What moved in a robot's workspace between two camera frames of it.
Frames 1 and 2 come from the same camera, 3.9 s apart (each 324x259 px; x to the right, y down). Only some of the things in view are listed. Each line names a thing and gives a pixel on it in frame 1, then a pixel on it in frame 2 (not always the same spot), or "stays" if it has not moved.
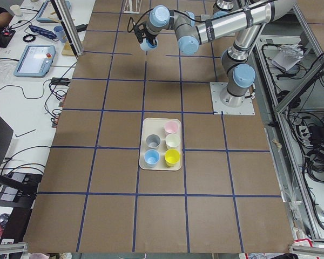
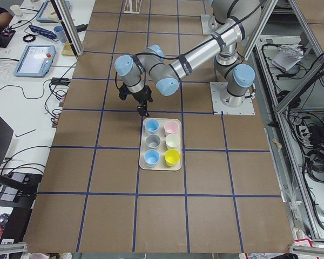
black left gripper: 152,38 -> 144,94
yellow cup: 171,157 stays
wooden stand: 67,50 stays
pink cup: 170,127 stays
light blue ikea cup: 147,46 -> 152,126
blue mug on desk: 60,33 stays
